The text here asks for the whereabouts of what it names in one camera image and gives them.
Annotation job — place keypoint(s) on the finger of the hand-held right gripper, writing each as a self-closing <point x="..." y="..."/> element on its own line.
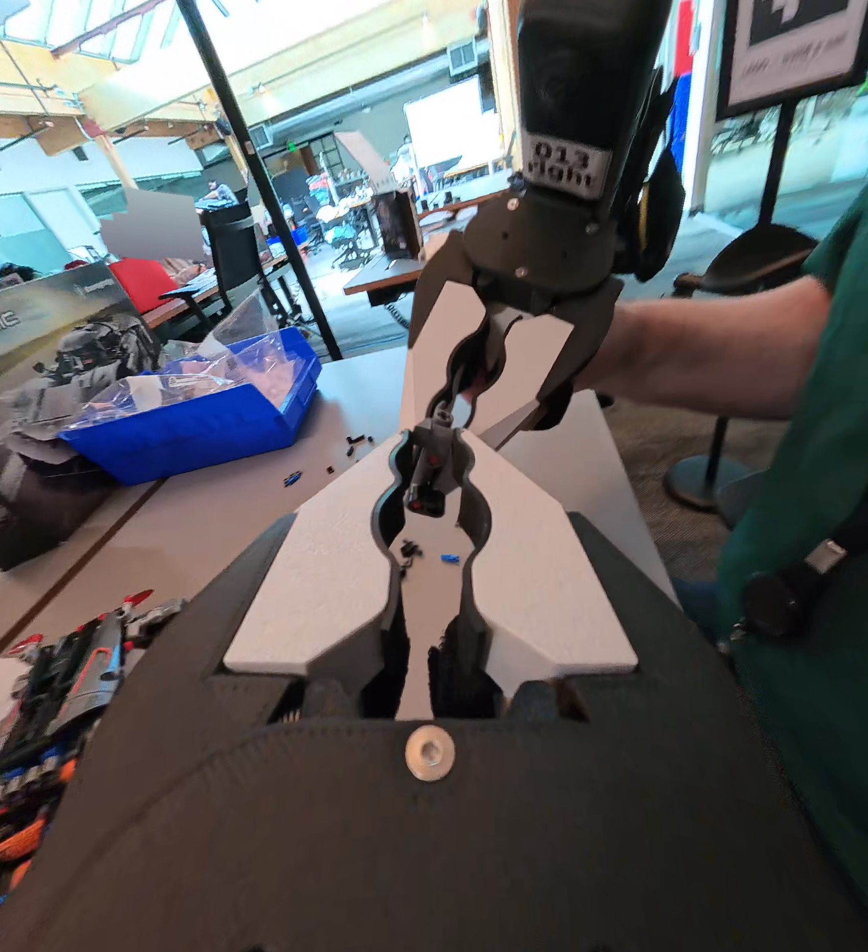
<point x="434" y="349"/>
<point x="531" y="364"/>

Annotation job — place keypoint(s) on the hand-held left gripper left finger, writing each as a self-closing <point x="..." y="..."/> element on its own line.
<point x="307" y="595"/>

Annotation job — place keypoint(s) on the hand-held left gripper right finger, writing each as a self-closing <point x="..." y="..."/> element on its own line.
<point x="553" y="595"/>

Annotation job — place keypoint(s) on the grey panel with black connector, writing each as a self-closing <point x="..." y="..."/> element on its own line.
<point x="434" y="461"/>

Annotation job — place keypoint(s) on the toy car model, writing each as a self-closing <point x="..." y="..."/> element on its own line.
<point x="54" y="706"/>

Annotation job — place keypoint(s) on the person's right forearm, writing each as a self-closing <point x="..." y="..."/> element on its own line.
<point x="702" y="349"/>

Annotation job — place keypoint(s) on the toy set box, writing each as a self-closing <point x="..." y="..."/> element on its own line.
<point x="17" y="357"/>

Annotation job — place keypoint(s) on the brown wooden table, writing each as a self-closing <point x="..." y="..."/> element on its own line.
<point x="389" y="271"/>

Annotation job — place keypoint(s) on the black cross-shaped connector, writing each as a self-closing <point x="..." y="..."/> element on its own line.
<point x="412" y="550"/>

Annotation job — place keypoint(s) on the black beam with grey connector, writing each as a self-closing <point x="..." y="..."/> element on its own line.
<point x="358" y="440"/>

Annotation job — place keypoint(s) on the dark printed box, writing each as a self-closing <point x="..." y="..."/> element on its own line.
<point x="397" y="223"/>

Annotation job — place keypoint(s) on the white board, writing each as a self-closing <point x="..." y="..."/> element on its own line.
<point x="456" y="126"/>

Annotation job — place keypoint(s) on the plain blue bin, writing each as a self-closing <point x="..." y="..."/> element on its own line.
<point x="181" y="439"/>

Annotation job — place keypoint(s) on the black stool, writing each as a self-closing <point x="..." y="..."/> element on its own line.
<point x="754" y="256"/>

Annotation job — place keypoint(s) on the black office chair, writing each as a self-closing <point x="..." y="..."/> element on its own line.
<point x="233" y="253"/>

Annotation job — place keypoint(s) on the black column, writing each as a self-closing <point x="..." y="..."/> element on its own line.
<point x="255" y="163"/>

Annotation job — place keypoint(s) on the person's green shirt torso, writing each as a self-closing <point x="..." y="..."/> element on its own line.
<point x="836" y="520"/>

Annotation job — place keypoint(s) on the red fabric object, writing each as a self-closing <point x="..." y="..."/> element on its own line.
<point x="144" y="286"/>

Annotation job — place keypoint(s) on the black framed floor sign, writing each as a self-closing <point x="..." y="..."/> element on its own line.
<point x="798" y="44"/>

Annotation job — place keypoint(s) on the wall air vent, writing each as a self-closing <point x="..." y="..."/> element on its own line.
<point x="461" y="56"/>

